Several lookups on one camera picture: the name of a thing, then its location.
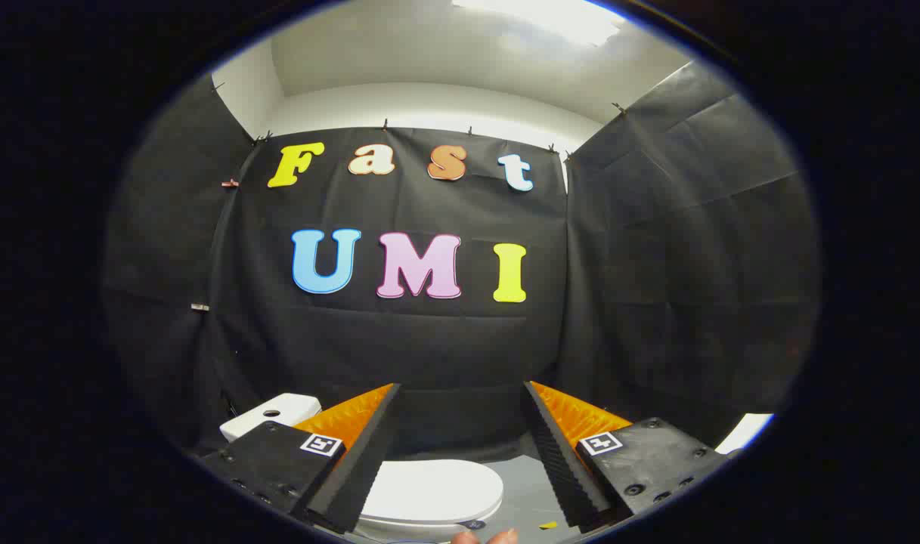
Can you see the white toilet lid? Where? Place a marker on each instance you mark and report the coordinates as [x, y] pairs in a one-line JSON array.
[[437, 487]]

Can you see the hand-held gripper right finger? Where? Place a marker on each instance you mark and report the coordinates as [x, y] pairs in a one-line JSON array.
[[554, 453]]

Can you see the black backdrop cloth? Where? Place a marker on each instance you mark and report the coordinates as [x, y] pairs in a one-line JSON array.
[[429, 340]]

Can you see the white toilet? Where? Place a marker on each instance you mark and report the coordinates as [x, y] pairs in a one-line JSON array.
[[297, 408]]

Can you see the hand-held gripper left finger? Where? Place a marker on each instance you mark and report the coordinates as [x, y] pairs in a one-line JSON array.
[[373, 446]]

